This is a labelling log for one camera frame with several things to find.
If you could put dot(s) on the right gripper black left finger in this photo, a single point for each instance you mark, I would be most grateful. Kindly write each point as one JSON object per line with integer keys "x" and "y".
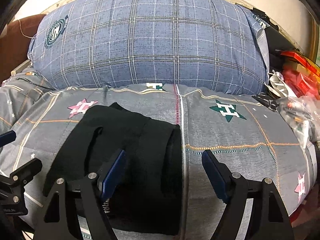
{"x": 59, "y": 218}

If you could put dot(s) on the black pants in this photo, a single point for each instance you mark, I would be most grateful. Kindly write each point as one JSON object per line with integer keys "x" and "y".
{"x": 148, "y": 198}

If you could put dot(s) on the grey star patterned bedsheet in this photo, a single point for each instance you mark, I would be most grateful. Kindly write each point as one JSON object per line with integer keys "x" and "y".
{"x": 243, "y": 170}

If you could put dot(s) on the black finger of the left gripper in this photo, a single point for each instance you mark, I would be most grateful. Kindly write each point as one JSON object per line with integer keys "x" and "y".
{"x": 7, "y": 138}

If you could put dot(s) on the clutter pile beside bed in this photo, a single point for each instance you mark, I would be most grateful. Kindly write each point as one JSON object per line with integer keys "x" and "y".
{"x": 293, "y": 85}

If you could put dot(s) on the blue plaid pillow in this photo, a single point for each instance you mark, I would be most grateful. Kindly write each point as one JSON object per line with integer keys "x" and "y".
{"x": 198, "y": 43}

